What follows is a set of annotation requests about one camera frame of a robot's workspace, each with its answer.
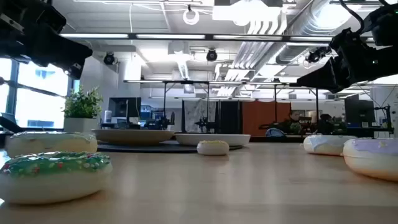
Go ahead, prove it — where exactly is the white donut with dark drizzle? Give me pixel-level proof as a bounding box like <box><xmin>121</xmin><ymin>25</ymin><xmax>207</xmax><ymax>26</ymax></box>
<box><xmin>4</xmin><ymin>131</ymin><xmax>99</xmax><ymax>158</ymax></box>

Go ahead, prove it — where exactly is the orange partition panel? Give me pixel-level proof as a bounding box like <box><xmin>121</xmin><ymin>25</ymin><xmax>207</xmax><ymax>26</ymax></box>
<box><xmin>242</xmin><ymin>101</ymin><xmax>292</xmax><ymax>137</ymax></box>

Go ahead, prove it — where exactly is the grey patterned cloth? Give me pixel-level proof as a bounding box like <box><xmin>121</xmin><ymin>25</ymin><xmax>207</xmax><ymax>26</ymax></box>
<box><xmin>183</xmin><ymin>99</ymin><xmax>217</xmax><ymax>133</ymax></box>

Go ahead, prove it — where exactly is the green potted plant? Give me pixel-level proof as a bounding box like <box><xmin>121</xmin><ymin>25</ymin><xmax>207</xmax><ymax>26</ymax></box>
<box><xmin>63</xmin><ymin>85</ymin><xmax>104</xmax><ymax>119</ymax></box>

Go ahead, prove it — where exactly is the black computer monitor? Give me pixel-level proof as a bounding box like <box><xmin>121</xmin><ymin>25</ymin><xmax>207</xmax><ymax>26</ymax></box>
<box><xmin>108</xmin><ymin>96</ymin><xmax>142</xmax><ymax>118</ymax></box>
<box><xmin>344</xmin><ymin>98</ymin><xmax>376</xmax><ymax>124</ymax></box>

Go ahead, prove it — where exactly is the green sprinkled donut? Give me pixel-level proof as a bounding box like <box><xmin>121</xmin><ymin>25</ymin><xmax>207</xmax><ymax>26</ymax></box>
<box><xmin>0</xmin><ymin>151</ymin><xmax>113</xmax><ymax>205</ymax></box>

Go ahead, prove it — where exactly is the tan round plate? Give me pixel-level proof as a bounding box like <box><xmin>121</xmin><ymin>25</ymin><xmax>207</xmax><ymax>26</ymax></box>
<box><xmin>92</xmin><ymin>129</ymin><xmax>175</xmax><ymax>146</ymax></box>

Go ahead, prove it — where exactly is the white round plate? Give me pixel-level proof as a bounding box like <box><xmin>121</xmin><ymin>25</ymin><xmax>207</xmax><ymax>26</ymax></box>
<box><xmin>175</xmin><ymin>133</ymin><xmax>251</xmax><ymax>147</ymax></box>

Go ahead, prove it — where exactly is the white coiled cable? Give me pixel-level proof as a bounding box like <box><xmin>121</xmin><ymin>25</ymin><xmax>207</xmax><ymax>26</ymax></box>
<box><xmin>182</xmin><ymin>8</ymin><xmax>200</xmax><ymax>26</ymax></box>

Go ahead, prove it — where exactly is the black angled bracket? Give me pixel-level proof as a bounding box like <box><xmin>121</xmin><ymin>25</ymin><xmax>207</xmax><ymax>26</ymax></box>
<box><xmin>0</xmin><ymin>112</ymin><xmax>24</xmax><ymax>134</ymax></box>

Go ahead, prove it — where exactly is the white plant pot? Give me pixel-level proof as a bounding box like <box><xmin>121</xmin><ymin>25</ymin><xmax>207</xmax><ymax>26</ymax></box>
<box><xmin>63</xmin><ymin>117</ymin><xmax>99</xmax><ymax>135</ymax></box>

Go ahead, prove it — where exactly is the black curtain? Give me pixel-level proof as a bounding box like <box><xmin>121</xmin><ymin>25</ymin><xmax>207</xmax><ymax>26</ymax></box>
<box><xmin>217</xmin><ymin>101</ymin><xmax>242</xmax><ymax>134</ymax></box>

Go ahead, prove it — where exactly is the purple frosted donut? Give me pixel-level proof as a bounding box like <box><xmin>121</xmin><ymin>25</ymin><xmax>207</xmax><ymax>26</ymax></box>
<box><xmin>343</xmin><ymin>138</ymin><xmax>398</xmax><ymax>182</ymax></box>

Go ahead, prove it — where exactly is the small yellow frosted donut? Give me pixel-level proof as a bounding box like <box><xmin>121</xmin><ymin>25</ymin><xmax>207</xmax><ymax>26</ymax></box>
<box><xmin>197</xmin><ymin>140</ymin><xmax>230</xmax><ymax>156</ymax></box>

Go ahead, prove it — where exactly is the person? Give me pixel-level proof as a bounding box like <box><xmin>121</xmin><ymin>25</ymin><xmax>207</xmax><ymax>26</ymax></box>
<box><xmin>279</xmin><ymin>110</ymin><xmax>302</xmax><ymax>135</ymax></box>
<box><xmin>317</xmin><ymin>113</ymin><xmax>334</xmax><ymax>135</ymax></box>

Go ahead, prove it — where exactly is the black overhead frame bar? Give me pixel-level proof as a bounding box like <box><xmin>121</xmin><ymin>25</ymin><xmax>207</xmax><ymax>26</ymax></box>
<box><xmin>58</xmin><ymin>32</ymin><xmax>374</xmax><ymax>44</ymax></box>

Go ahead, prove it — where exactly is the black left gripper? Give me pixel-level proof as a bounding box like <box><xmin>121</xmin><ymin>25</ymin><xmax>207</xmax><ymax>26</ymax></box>
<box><xmin>0</xmin><ymin>0</ymin><xmax>93</xmax><ymax>80</ymax></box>

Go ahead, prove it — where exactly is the dark round mat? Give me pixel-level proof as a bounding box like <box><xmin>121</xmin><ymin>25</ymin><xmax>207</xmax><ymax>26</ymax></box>
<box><xmin>96</xmin><ymin>139</ymin><xmax>245</xmax><ymax>154</ymax></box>

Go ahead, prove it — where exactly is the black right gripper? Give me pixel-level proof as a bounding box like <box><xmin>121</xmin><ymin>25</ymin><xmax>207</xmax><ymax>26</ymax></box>
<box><xmin>297</xmin><ymin>27</ymin><xmax>398</xmax><ymax>94</ymax></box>

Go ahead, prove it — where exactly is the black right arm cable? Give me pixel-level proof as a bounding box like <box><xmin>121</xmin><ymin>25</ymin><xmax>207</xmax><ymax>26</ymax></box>
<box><xmin>339</xmin><ymin>0</ymin><xmax>365</xmax><ymax>34</ymax></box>

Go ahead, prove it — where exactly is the pale blue frosted donut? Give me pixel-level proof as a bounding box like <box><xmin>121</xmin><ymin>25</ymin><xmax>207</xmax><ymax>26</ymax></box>
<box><xmin>303</xmin><ymin>134</ymin><xmax>358</xmax><ymax>156</ymax></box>

